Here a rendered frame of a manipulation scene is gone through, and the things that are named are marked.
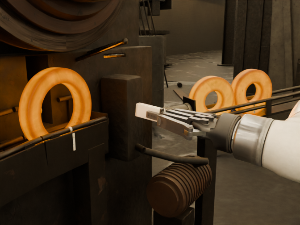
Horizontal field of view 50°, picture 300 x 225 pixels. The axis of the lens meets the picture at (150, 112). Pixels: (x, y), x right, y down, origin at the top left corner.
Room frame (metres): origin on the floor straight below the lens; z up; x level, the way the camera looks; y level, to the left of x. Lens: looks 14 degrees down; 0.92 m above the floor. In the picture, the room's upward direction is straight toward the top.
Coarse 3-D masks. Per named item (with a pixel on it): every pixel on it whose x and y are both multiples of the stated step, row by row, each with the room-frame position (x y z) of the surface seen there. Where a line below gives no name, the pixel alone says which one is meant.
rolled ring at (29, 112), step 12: (48, 72) 0.66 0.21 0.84; (60, 72) 0.69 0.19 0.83; (72, 72) 0.72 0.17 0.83; (36, 84) 0.63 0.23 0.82; (48, 84) 0.66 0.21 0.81; (72, 84) 0.71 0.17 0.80; (84, 84) 0.75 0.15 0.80; (24, 96) 0.63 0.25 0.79; (36, 96) 0.63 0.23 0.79; (72, 96) 0.75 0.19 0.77; (84, 96) 0.74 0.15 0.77; (24, 108) 0.62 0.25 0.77; (36, 108) 0.63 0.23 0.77; (84, 108) 0.74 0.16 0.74; (24, 120) 0.62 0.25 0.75; (36, 120) 0.62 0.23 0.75; (72, 120) 0.74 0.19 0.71; (84, 120) 0.74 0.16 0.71; (24, 132) 0.63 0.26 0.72; (36, 132) 0.62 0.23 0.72; (36, 144) 0.64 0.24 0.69
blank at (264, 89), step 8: (240, 72) 1.07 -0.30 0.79; (248, 72) 1.04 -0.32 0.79; (256, 72) 1.05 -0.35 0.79; (264, 72) 1.07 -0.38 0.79; (240, 80) 1.03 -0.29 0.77; (248, 80) 1.04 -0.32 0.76; (256, 80) 1.06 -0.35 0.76; (264, 80) 1.07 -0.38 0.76; (240, 88) 1.03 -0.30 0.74; (256, 88) 1.09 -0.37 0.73; (264, 88) 1.07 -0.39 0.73; (240, 96) 1.03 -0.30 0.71; (256, 96) 1.08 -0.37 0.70; (264, 96) 1.07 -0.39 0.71; (256, 104) 1.06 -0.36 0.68; (248, 112) 1.05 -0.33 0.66; (256, 112) 1.06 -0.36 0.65
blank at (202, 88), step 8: (200, 80) 1.00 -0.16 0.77; (208, 80) 0.99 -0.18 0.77; (216, 80) 1.00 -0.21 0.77; (224, 80) 1.01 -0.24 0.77; (192, 88) 1.00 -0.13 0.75; (200, 88) 0.98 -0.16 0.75; (208, 88) 0.99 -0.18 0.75; (216, 88) 1.00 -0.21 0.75; (224, 88) 1.01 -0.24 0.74; (232, 88) 1.02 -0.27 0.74; (192, 96) 0.98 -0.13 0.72; (200, 96) 0.98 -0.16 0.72; (224, 96) 1.01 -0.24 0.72; (232, 96) 1.02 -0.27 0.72; (200, 104) 0.98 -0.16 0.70; (216, 104) 1.03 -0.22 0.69; (224, 104) 1.01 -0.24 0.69; (232, 104) 1.02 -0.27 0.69
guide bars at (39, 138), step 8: (96, 120) 0.74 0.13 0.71; (104, 120) 0.77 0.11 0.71; (72, 128) 0.68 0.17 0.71; (80, 128) 0.70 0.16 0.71; (40, 136) 0.62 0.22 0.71; (48, 136) 0.62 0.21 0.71; (56, 136) 0.64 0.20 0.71; (24, 144) 0.58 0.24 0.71; (32, 144) 0.59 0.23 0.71; (0, 152) 0.54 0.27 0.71; (8, 152) 0.55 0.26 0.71; (16, 152) 0.56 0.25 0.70
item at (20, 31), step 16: (0, 16) 0.56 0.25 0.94; (16, 16) 0.58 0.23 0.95; (112, 16) 0.80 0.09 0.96; (0, 32) 0.61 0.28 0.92; (16, 32) 0.58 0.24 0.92; (32, 32) 0.61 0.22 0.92; (48, 32) 0.64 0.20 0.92; (96, 32) 0.75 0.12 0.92; (48, 48) 0.64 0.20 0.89; (64, 48) 0.67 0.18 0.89; (80, 48) 0.71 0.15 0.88
